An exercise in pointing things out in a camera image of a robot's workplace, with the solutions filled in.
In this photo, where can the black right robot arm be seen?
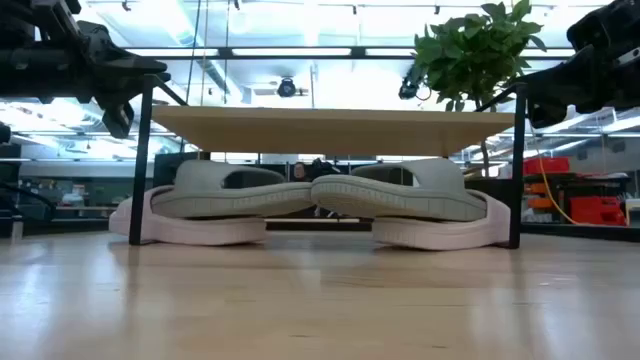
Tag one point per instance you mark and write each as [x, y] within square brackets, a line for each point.
[610, 25]

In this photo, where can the black table border rail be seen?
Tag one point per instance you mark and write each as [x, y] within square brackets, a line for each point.
[575, 232]

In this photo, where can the black overhead rail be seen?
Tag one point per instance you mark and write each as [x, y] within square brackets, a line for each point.
[300, 56]

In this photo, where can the black track spotlight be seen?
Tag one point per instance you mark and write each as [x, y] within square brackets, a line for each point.
[409, 87]

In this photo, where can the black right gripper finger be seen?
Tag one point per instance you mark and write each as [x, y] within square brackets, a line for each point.
[540, 85]
[547, 114]

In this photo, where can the wooden shelf with black frame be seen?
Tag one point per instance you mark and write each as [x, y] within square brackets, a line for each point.
[330, 130]

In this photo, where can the red storage bin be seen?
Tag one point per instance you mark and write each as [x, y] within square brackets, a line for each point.
[597, 211]
[547, 165]

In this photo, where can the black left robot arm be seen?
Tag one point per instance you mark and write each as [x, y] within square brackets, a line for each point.
[35, 65]

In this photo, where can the green potted plant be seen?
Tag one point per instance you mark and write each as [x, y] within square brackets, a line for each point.
[470, 55]

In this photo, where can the grey-green rubber slide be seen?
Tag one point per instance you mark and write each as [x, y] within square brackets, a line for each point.
[400, 200]
[225, 202]

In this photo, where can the black round fixture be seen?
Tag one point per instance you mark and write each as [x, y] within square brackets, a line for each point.
[4, 133]

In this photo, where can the pale pink rubber slide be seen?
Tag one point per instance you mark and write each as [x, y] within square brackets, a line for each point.
[450, 235]
[200, 232]

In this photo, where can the orange storage bin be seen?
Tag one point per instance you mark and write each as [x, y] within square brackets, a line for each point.
[541, 203]
[537, 188]

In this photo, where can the round black ceiling lamp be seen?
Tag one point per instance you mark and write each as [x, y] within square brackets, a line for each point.
[286, 87]

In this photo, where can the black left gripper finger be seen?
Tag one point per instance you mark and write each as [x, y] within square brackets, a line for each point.
[118, 120]
[147, 70]

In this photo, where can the person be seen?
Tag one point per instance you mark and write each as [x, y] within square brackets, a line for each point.
[300, 171]

